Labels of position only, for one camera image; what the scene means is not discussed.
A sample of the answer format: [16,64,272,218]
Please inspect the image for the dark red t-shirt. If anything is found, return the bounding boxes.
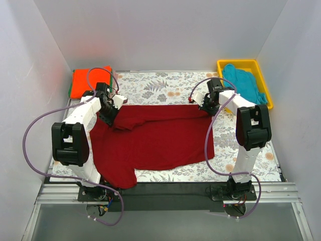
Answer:
[90,104,215,189]

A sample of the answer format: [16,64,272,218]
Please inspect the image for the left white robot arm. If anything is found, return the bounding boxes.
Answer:
[51,82,128,201]

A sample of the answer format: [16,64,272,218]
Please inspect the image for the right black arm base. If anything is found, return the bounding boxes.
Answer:
[205,183,257,201]

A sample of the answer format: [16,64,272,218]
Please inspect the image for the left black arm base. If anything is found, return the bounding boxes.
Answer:
[77,183,119,202]

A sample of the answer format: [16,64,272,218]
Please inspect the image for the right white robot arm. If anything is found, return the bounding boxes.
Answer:
[190,77,272,200]

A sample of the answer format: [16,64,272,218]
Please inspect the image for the folded orange t-shirt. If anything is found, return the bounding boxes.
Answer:
[69,65,112,99]

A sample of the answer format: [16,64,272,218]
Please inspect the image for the folded pink t-shirt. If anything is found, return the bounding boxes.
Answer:
[110,71,119,93]

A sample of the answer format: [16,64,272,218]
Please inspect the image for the teal t-shirt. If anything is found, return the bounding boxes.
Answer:
[222,64,268,104]

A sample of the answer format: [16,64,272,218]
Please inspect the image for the yellow plastic bin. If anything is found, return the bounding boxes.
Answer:
[217,59,273,110]

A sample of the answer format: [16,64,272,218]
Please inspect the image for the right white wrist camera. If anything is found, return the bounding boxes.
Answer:
[188,91,205,107]

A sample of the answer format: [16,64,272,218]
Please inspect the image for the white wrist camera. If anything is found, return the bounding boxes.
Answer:
[188,91,205,107]
[112,94,128,110]

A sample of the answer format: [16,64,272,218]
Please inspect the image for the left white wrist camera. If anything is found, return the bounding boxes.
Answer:
[112,94,128,110]

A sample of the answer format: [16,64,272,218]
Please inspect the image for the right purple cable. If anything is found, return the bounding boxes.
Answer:
[189,77,262,219]

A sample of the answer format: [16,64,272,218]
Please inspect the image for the purple cable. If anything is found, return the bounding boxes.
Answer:
[189,77,262,219]
[22,67,125,226]

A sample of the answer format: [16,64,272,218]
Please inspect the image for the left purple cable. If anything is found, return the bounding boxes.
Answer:
[22,67,125,226]

